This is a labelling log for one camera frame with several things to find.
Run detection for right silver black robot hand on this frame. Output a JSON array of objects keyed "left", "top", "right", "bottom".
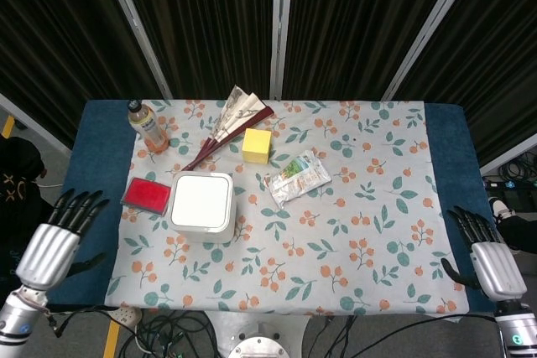
[{"left": 440, "top": 205, "right": 528, "bottom": 303}]

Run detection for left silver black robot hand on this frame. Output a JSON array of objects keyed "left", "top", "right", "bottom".
[{"left": 15, "top": 188, "right": 111, "bottom": 292}]

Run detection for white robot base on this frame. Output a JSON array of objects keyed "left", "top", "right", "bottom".
[{"left": 207, "top": 310, "right": 314, "bottom": 358}]

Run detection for folding paper fan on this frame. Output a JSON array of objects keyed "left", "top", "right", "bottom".
[{"left": 181, "top": 85, "right": 275, "bottom": 172}]

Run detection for black white shoe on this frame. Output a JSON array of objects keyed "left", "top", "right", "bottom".
[{"left": 490, "top": 197, "right": 515, "bottom": 225}]

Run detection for black bag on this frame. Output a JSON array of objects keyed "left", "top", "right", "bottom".
[{"left": 0, "top": 136, "right": 54, "bottom": 292}]

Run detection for black power strip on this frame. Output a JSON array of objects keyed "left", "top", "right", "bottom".
[{"left": 482, "top": 176, "right": 537, "bottom": 192}]

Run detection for white power strip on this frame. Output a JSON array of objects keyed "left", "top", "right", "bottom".
[{"left": 112, "top": 306, "right": 143, "bottom": 333}]

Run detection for blue table mat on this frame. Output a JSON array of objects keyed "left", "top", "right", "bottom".
[{"left": 44, "top": 99, "right": 499, "bottom": 314}]

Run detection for red ink pad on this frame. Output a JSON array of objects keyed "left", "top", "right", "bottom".
[{"left": 120, "top": 176, "right": 173, "bottom": 217}]

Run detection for orange drink bottle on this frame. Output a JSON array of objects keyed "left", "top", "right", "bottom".
[{"left": 127, "top": 99, "right": 170, "bottom": 153}]

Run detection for white square lidded box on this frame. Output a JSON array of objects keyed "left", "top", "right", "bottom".
[{"left": 167, "top": 171, "right": 237, "bottom": 244}]

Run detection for floral tablecloth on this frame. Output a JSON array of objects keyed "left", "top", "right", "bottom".
[{"left": 103, "top": 99, "right": 470, "bottom": 316}]

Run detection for silver snack packet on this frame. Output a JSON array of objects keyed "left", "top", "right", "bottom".
[{"left": 264, "top": 149, "right": 333, "bottom": 210}]

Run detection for yellow cube block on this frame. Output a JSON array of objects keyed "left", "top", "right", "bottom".
[{"left": 242, "top": 127, "right": 273, "bottom": 164}]

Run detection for black folding screen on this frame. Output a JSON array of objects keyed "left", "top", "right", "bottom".
[{"left": 0, "top": 0, "right": 537, "bottom": 169}]

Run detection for black floor cables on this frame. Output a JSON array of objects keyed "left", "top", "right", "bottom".
[{"left": 45, "top": 307, "right": 498, "bottom": 358}]

